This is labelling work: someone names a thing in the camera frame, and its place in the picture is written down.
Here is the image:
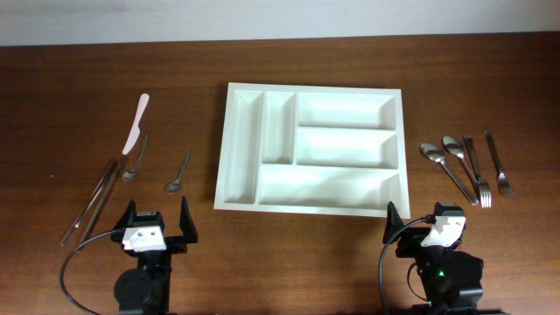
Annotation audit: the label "steel tablespoon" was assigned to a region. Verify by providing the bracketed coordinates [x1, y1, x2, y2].
[442, 136, 478, 187]
[420, 143, 479, 206]

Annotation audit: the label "steel fork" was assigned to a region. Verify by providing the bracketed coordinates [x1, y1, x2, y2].
[463, 135, 492, 208]
[483, 129, 515, 198]

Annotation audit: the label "black cable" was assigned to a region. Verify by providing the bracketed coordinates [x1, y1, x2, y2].
[59, 230, 119, 315]
[377, 214, 437, 315]

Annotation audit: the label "left black cable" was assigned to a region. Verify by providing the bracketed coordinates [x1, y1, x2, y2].
[59, 230, 119, 315]

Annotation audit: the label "small teaspoon near tray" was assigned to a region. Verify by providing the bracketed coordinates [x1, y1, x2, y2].
[167, 148, 193, 194]

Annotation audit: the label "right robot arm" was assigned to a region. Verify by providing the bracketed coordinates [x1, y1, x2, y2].
[378, 202, 484, 314]

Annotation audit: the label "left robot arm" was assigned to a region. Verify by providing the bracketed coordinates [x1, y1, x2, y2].
[110, 198, 199, 314]

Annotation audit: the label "long metal tongs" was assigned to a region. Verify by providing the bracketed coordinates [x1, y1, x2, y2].
[60, 159, 119, 247]

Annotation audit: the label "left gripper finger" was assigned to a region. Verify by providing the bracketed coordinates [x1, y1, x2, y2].
[179, 196, 199, 244]
[114, 200, 137, 230]

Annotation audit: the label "right black cable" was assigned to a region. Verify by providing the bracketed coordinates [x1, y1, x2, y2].
[377, 214, 437, 315]

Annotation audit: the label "white plastic cutlery tray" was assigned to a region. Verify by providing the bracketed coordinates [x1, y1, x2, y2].
[214, 83, 410, 219]

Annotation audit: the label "small teaspoon near knife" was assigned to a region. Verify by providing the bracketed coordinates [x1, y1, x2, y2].
[122, 134, 149, 182]

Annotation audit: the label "pink plastic knife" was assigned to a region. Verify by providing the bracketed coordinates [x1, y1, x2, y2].
[122, 94, 150, 156]

